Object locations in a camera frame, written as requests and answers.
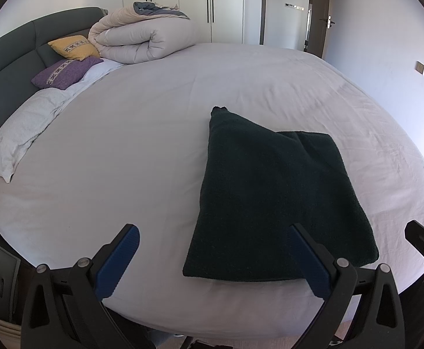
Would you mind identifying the folded beige duvet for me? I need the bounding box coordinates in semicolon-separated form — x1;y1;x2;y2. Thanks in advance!
88;1;198;65

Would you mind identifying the cream wardrobe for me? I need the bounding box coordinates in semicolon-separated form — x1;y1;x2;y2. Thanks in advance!
121;0;245;44

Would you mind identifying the dark grey bed headboard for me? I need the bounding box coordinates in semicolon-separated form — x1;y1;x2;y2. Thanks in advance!
0;6;109;124

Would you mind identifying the dark wooden door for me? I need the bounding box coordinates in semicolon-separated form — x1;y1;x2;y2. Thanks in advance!
304;0;335;59

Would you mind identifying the bed with white sheet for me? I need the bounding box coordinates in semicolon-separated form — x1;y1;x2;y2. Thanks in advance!
0;42;424;339

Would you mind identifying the purple patterned cushion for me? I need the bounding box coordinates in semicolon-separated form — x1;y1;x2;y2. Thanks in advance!
31;57;104;91

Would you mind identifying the yellow patterned cushion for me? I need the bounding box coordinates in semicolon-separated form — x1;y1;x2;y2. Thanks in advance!
48;35;100;60

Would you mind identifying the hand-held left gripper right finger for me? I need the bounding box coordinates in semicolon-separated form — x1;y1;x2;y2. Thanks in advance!
288;223;406;349

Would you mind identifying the dark green towel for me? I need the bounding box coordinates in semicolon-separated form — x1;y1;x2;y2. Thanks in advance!
182;105;380;283

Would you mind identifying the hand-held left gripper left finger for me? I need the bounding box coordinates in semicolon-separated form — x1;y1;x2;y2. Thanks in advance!
21;223;140;349

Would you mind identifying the white pillow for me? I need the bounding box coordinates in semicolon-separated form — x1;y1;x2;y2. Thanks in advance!
0;87;75;183

